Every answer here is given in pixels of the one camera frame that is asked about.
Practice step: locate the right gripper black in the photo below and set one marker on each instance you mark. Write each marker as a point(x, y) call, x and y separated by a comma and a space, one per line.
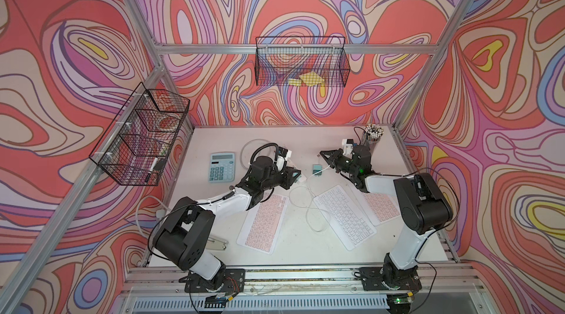
point(333, 153)

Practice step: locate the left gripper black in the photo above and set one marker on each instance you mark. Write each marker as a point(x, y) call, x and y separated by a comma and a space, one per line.
point(285, 176)

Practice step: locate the teal usb charger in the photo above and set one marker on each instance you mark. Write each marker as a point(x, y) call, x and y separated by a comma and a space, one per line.
point(316, 170)

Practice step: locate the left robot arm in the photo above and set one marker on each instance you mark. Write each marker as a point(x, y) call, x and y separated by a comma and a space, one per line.
point(181, 236)

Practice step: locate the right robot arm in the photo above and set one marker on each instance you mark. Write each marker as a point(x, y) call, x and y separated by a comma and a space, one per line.
point(423, 208)

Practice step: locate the pink keyboard left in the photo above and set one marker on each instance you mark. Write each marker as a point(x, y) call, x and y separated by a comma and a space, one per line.
point(262, 226)

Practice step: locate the white keyboard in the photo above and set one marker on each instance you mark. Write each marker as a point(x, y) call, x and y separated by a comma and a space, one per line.
point(348, 222)

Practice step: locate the pencil holder cup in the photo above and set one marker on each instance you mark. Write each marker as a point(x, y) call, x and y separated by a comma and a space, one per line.
point(371, 135)

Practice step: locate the grey calculator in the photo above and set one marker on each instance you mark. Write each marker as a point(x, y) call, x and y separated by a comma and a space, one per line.
point(222, 167)

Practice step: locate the yellow sticky notes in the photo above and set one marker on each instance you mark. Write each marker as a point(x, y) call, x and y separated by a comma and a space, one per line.
point(309, 79)

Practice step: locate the silver stapler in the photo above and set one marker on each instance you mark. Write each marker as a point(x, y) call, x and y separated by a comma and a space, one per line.
point(216, 243)

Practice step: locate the black wire basket back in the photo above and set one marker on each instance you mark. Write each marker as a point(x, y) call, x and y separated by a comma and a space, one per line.
point(278, 58)

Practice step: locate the black wire basket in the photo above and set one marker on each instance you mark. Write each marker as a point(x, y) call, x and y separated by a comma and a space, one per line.
point(135, 148)
point(278, 58)

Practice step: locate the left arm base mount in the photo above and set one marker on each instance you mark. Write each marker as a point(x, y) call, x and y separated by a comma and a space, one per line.
point(228, 281)

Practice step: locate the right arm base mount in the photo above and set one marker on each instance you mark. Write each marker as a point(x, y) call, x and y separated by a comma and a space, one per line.
point(389, 278)

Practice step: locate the black wire basket left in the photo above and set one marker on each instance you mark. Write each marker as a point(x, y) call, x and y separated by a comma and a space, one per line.
point(135, 148)

